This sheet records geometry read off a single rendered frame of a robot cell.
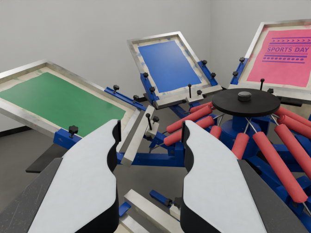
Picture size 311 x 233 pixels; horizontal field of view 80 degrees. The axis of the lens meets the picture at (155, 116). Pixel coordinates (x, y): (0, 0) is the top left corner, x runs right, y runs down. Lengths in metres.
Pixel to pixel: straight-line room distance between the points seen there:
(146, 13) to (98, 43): 1.09
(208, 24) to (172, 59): 2.96
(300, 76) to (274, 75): 0.17
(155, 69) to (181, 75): 0.25
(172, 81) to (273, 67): 0.83
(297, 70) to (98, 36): 3.21
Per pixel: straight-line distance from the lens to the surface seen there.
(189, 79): 1.75
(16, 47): 4.13
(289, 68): 1.86
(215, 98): 1.03
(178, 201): 0.77
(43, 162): 1.52
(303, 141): 1.29
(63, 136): 0.97
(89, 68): 4.04
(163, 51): 1.97
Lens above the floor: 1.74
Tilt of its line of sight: 28 degrees down
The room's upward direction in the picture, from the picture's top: 8 degrees counter-clockwise
